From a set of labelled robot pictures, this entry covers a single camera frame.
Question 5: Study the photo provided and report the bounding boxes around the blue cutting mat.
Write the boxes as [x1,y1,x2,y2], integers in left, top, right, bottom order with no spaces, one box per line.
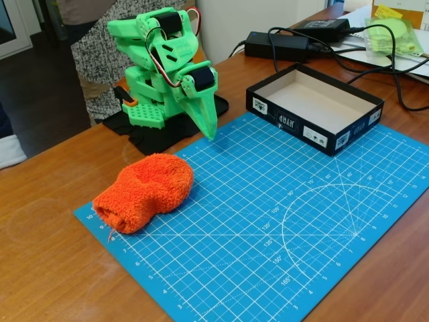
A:
[73,112,429,322]

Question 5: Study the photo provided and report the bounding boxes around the black power adapter blue light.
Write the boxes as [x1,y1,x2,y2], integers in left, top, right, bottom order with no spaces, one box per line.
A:
[243,32,311,63]

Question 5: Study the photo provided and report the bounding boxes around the thin black cable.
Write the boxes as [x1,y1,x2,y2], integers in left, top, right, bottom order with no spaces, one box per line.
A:
[308,43,429,85]

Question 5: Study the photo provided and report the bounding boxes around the black looped cable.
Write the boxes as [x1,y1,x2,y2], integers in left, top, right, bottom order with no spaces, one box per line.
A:
[267,26,296,73]

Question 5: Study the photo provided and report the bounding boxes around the dark blue cardboard box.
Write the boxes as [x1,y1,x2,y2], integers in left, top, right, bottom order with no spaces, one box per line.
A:
[245,62,385,158]

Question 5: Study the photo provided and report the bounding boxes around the white papers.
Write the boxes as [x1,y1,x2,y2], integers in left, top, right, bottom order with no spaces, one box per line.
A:
[330,9,429,85]

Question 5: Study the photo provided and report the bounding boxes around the green plastic parts bag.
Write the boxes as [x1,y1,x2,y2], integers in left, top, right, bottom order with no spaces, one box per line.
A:
[364,16,425,58]

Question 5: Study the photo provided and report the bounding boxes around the red white black servo wire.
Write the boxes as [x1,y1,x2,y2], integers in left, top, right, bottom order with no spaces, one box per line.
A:
[145,7,202,89]

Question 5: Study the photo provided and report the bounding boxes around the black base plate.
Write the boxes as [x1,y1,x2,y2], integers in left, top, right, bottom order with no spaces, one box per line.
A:
[102,93,230,157]

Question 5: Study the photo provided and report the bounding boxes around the yellow sticky note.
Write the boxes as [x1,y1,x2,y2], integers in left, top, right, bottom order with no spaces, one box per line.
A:
[374,3,404,21]

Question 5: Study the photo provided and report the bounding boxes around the black power adapter white label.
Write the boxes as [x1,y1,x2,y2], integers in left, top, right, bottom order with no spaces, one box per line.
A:
[293,18,351,44]

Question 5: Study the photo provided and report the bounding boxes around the white window frame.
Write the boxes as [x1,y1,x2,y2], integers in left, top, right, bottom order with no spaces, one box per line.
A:
[0,0,34,61]

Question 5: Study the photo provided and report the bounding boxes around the person in speckled top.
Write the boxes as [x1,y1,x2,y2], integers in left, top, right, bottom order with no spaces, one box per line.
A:
[56,0,200,125]

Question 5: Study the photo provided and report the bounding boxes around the brown cardboard box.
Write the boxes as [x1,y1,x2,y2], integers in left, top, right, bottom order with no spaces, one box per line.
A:
[371,0,429,30]

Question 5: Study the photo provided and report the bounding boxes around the black orange table clamp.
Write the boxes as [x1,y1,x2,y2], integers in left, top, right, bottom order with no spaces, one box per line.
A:
[113,86,137,107]

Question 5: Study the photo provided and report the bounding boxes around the white fabric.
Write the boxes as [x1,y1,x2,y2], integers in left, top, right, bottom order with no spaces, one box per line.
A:
[0,133,28,170]

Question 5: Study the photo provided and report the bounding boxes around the long black power cable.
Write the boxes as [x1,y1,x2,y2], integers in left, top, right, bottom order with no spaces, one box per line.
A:
[348,23,429,111]

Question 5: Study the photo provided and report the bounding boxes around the orange fuzzy sock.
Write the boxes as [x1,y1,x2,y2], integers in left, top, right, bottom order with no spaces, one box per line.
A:
[93,153,194,243]

